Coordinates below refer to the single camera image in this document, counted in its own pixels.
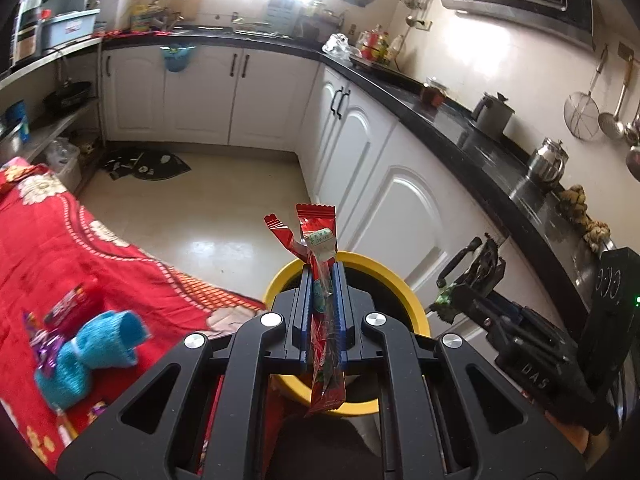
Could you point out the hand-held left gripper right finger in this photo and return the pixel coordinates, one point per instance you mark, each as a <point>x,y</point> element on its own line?
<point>339,310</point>

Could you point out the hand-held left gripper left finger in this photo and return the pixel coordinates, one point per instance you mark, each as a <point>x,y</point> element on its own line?
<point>306,310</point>

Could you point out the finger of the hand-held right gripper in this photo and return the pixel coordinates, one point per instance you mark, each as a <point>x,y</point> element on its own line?
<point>482,282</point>
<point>460,260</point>

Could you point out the red snack wrapper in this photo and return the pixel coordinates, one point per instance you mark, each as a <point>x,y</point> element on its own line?
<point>320,240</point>

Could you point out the thin red white wrapper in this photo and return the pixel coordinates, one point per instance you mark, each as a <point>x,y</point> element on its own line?
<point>282,235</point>

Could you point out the yellow rim trash bin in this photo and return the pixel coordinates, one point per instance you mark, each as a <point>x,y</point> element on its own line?
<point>365,409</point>

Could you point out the blue foam fruit net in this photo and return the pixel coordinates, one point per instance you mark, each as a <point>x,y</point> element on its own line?
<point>90,355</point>

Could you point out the small colourful wrapper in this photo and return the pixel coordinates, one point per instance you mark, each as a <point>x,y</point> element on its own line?
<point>97,408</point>

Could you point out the brown snack bar wrapper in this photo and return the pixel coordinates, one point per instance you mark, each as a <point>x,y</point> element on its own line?
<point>70,305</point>

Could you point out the purple wrapper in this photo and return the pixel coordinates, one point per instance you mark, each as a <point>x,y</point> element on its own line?
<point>47,350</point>

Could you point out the person's right hand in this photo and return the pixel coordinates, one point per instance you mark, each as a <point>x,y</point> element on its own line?
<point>570,435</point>

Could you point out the ginger pile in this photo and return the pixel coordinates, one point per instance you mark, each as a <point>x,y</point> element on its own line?
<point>582,215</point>

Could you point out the shiny steel kettle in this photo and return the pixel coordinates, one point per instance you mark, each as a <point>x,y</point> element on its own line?
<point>546,162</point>

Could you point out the dark rug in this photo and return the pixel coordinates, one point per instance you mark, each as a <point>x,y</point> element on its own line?
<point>325,450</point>

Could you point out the grey kettle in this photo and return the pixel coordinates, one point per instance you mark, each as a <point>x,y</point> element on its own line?
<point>492,115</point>

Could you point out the glass jar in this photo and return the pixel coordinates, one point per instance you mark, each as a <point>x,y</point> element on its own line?
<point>433,92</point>

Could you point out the red floral blanket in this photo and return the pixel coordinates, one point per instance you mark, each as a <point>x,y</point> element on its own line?
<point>125,270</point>

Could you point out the steel ladle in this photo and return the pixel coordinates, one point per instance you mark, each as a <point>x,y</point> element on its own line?
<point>612,120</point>

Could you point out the black floor mat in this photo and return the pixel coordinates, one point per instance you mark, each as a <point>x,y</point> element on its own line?
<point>145,162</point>

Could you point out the white plastic bottle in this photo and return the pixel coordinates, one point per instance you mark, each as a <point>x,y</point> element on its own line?
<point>397,47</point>

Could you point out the white kitchen cabinets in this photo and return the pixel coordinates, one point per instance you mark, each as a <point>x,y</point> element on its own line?
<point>200,95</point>

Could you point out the clear plastic bag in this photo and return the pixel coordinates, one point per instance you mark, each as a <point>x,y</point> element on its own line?
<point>340,45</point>

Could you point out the hanging kitchen utensils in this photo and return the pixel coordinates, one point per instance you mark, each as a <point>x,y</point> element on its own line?
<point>417,2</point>

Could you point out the clear plastic container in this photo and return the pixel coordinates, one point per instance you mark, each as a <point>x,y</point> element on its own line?
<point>65,165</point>

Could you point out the blue hanging basket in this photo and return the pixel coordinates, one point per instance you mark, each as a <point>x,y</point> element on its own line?
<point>176,57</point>

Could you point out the light blue organizer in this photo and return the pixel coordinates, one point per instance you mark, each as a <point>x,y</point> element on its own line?
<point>282,10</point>

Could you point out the metal shelf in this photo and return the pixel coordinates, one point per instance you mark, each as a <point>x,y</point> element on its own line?
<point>50,125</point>

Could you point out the black pan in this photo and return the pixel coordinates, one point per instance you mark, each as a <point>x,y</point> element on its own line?
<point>67,95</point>

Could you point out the yellow sink caddy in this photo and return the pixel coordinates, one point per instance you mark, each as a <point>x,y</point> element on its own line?
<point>145,17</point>

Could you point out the blue can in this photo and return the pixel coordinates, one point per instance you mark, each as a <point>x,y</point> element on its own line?
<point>16,120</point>

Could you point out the blue dish container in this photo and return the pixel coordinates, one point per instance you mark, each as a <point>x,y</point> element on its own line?
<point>70,22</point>

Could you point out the silver striped appliance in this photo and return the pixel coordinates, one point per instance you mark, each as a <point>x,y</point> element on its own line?
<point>27,35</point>

